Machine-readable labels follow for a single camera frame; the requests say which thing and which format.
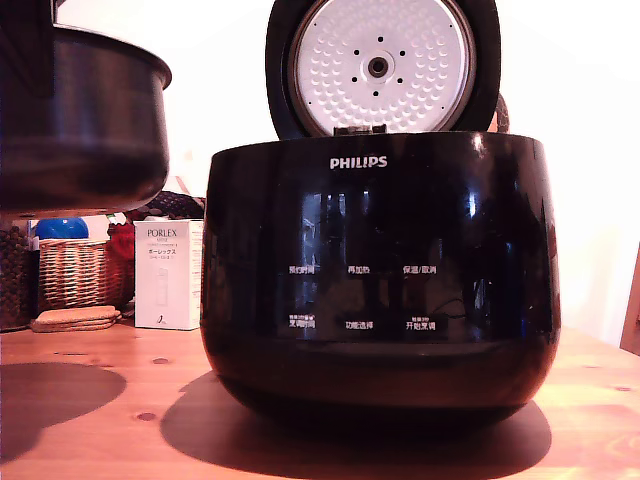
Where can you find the jar of dark beans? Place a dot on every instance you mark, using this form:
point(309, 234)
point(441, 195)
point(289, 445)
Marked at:
point(17, 280)

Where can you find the black metal pot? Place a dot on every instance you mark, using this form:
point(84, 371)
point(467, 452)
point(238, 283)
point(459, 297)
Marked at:
point(105, 125)

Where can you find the cork coaster stack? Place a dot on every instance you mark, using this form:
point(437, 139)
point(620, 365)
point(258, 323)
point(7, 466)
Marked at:
point(75, 320)

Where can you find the red knitted cloth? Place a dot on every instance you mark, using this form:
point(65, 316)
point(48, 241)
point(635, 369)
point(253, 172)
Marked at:
point(121, 242)

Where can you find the white Porlex cardboard box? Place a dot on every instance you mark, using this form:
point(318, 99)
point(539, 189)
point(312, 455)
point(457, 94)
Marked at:
point(167, 280)

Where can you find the blue round ball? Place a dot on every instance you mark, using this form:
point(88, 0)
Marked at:
point(62, 229)

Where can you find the rice cooker lid, silver plate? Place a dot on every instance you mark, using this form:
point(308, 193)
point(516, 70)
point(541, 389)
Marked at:
point(380, 65)

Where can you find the woven wicker basket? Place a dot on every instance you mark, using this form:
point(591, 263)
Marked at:
point(75, 275)

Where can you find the black Philips rice cooker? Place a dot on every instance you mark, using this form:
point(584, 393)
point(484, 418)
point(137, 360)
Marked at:
point(380, 240)

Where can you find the dark patterned fabric bag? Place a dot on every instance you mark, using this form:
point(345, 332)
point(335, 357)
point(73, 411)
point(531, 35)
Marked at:
point(172, 206)

